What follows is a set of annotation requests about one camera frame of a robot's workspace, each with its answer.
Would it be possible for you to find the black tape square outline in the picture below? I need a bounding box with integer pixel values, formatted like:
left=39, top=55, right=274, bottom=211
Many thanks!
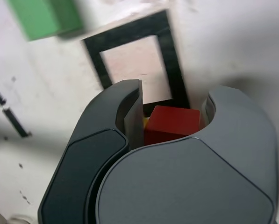
left=82, top=9, right=192, bottom=112

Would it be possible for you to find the black tape strip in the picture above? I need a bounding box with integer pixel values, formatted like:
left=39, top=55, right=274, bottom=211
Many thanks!
left=0, top=79, right=33, bottom=139

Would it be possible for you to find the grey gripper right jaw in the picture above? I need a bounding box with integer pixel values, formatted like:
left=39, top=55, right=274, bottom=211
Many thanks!
left=86, top=84, right=279, bottom=224

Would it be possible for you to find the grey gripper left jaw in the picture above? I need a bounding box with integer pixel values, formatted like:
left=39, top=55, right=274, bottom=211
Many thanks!
left=37, top=79, right=145, bottom=224

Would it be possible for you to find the red cube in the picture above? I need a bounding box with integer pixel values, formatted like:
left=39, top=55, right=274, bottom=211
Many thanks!
left=143, top=105, right=202, bottom=147

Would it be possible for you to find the green cube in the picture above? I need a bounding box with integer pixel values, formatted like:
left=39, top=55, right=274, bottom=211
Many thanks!
left=6, top=0, right=84, bottom=43

